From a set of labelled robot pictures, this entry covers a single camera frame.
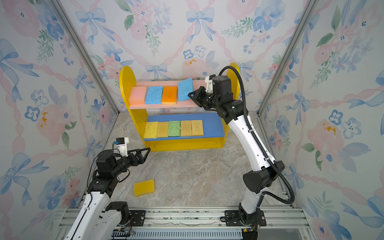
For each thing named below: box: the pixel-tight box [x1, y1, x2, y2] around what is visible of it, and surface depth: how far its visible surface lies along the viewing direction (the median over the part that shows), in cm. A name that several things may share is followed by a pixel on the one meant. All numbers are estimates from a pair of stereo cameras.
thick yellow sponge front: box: [133, 179, 155, 197], surface depth 84 cm
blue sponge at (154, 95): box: [145, 86, 163, 105], surface depth 72 cm
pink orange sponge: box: [128, 86, 147, 105], surface depth 70 cm
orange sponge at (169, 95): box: [161, 86, 178, 105], surface depth 71 cm
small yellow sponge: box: [191, 120, 204, 136], surface depth 92 cm
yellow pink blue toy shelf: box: [119, 63, 241, 152], surface depth 90 cm
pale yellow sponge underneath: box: [180, 120, 192, 137], surface depth 92 cm
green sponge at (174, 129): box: [168, 120, 181, 137], surface depth 92 cm
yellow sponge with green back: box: [156, 121, 169, 138], surface depth 92 cm
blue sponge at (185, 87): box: [178, 77, 194, 102], surface depth 71 cm
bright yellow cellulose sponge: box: [144, 121, 158, 139], surface depth 92 cm
